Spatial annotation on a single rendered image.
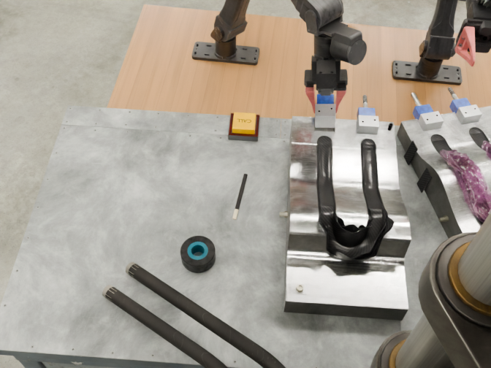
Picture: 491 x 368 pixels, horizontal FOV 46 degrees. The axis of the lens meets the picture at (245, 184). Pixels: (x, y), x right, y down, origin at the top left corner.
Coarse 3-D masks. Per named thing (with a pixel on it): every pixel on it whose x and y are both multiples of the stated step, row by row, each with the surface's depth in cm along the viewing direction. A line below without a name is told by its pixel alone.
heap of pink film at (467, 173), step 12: (444, 156) 143; (456, 156) 141; (468, 156) 141; (456, 168) 138; (468, 168) 136; (468, 180) 135; (480, 180) 136; (468, 192) 136; (480, 192) 135; (468, 204) 135; (480, 204) 134; (480, 216) 134
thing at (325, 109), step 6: (318, 96) 146; (324, 96) 146; (330, 96) 146; (318, 102) 145; (324, 102) 145; (330, 102) 145; (318, 108) 143; (324, 108) 143; (330, 108) 143; (318, 114) 142; (324, 114) 142; (330, 114) 142; (318, 120) 144; (324, 120) 144; (330, 120) 144; (318, 126) 146; (324, 126) 146; (330, 126) 146
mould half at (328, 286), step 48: (336, 144) 144; (384, 144) 145; (288, 192) 144; (336, 192) 135; (384, 192) 136; (288, 240) 128; (384, 240) 125; (288, 288) 125; (336, 288) 125; (384, 288) 125
